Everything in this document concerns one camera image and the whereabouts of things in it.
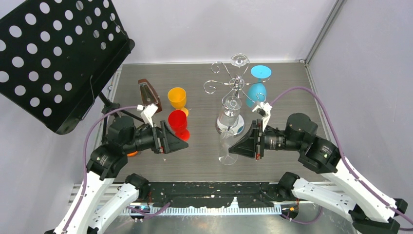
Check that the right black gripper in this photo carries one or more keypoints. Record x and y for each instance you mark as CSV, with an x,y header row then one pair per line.
x,y
246,145

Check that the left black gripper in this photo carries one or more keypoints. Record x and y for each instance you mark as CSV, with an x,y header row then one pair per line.
x,y
169,140

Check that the clear wine glass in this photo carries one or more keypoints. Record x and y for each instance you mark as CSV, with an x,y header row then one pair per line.
x,y
230,111
242,62
224,156

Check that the red wine glass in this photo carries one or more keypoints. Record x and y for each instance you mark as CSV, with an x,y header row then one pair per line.
x,y
177,120

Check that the yellow wine glass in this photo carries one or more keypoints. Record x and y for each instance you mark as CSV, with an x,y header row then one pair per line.
x,y
178,99

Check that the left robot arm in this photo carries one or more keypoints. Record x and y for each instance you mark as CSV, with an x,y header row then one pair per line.
x,y
104,165

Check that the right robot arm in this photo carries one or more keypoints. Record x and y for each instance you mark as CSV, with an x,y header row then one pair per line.
x,y
369,210

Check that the clear wine glass front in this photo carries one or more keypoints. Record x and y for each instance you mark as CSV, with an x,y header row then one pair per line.
x,y
230,111

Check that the blue wine glass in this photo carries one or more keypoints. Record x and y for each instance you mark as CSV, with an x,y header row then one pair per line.
x,y
257,91

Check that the clear wine glass back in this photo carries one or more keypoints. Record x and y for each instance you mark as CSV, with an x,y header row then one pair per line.
x,y
242,62

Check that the orange letter toy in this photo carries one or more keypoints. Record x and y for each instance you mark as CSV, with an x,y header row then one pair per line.
x,y
133,154

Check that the brown wooden metronome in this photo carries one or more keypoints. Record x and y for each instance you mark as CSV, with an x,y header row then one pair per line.
x,y
149,94

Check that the black perforated music stand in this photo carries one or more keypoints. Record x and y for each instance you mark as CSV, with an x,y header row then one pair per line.
x,y
58,55

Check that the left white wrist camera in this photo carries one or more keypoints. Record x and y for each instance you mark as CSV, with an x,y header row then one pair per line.
x,y
147,112

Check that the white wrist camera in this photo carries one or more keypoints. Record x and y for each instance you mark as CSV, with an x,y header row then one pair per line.
x,y
263,109
147,112

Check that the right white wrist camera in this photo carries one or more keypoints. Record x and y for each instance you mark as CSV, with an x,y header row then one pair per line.
x,y
263,109

